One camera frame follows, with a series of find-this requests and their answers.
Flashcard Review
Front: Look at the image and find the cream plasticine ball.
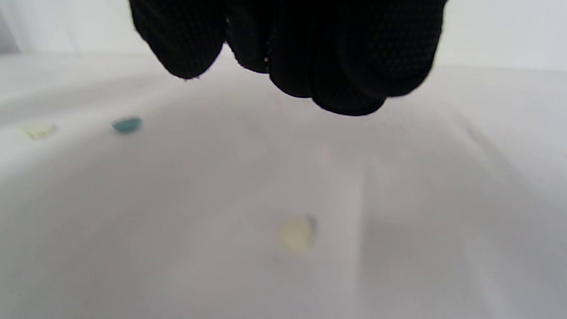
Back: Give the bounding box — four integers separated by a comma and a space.
20, 124, 58, 140
278, 215, 318, 255

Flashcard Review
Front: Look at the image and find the blue plasticine ball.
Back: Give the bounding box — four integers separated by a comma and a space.
112, 116, 143, 135

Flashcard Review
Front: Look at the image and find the person's right hand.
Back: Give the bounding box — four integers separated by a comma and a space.
128, 0, 448, 117

